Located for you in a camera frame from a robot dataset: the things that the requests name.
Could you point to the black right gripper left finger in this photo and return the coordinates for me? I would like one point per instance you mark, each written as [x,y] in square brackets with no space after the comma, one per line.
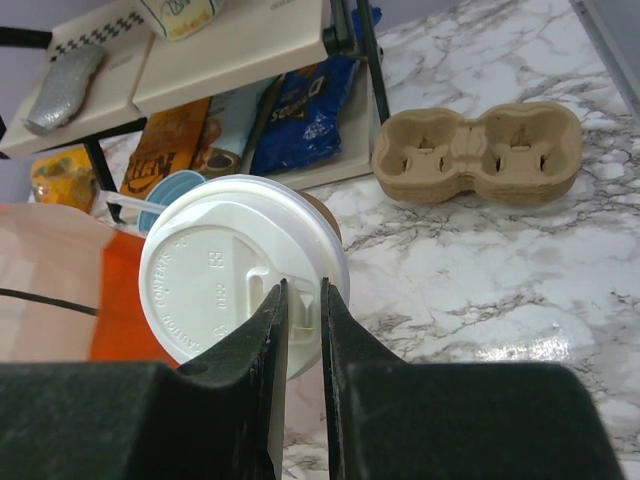
[218,416]

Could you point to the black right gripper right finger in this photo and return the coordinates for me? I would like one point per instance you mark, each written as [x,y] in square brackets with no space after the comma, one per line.
[391,419]

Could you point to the single white cup lid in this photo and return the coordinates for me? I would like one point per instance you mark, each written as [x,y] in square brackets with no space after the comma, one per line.
[213,255]

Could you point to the orange paper bag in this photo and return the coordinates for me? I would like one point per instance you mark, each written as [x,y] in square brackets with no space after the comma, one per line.
[64,254]

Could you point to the single kraft paper cup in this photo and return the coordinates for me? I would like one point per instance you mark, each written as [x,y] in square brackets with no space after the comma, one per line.
[324,211]

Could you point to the brown pulp cup carrier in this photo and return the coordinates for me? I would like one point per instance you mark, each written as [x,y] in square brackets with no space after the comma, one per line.
[513,154]

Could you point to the blue cylindrical sugar container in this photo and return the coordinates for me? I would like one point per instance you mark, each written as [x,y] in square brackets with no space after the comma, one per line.
[166,192]

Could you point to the brown cookie snack bag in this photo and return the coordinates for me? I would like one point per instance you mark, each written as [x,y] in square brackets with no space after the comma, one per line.
[229,121]

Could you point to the orange kettle chips bag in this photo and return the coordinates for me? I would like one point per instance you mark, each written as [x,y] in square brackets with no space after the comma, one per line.
[167,145]

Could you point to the orange yellow snack bag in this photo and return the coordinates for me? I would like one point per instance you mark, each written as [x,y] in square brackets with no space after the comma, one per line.
[66,178]

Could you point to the blue doritos bag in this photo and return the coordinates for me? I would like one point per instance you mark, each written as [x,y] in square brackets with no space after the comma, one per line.
[303,125]

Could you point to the silver grey sponge pouch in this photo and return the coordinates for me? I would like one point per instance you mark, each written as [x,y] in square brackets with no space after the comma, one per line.
[64,89]

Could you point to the white yellow printed cup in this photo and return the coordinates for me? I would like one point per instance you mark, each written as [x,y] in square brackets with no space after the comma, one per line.
[175,20]

